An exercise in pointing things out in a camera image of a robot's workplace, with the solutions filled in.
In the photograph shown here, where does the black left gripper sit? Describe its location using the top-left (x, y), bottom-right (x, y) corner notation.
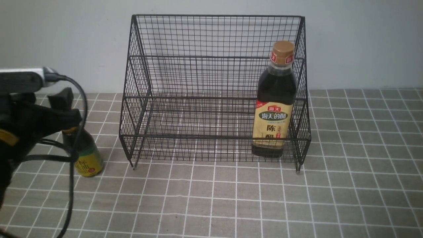
top-left (0, 87), bottom-right (82, 205)

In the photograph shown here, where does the small orange-capped sauce bottle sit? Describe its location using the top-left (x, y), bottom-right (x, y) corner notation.
top-left (62, 127), bottom-right (104, 177)

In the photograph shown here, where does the large dark vinegar bottle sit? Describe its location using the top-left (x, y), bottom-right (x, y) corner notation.
top-left (251, 41), bottom-right (297, 158)

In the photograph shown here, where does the grey grid tablecloth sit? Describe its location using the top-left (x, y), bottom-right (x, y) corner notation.
top-left (0, 88), bottom-right (423, 238)

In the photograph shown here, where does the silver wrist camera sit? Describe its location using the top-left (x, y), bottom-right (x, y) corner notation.
top-left (0, 66), bottom-right (60, 95)

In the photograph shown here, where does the black camera cable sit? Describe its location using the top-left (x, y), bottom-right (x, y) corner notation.
top-left (20, 75), bottom-right (88, 238)

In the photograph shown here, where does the black wire mesh rack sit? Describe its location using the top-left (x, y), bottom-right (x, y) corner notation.
top-left (118, 14), bottom-right (311, 173)

